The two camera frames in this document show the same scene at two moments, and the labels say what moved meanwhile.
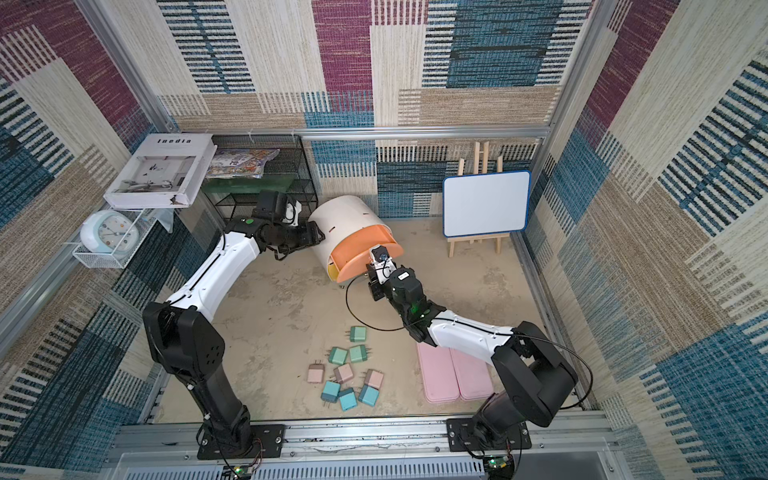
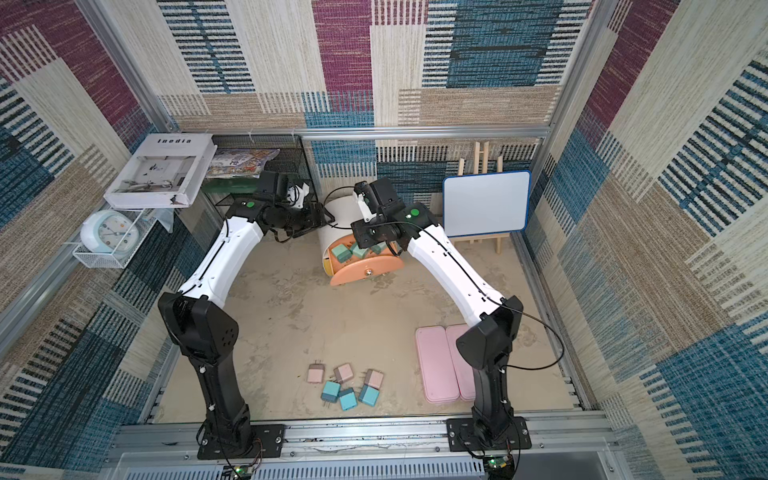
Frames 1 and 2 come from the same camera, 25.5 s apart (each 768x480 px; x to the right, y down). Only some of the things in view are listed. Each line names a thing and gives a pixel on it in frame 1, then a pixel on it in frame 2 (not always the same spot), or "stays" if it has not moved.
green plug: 337,355 -> 359,252
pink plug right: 374,378 stays
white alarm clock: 109,232 stays
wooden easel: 477,239 stays
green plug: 359,353 -> 342,252
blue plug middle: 347,398 stays
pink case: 450,375 stays
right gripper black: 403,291 -> 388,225
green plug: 358,334 -> 377,248
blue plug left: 330,392 stays
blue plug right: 368,395 stays
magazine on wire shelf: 239,163 stays
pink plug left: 315,372 stays
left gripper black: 309,236 -> 311,223
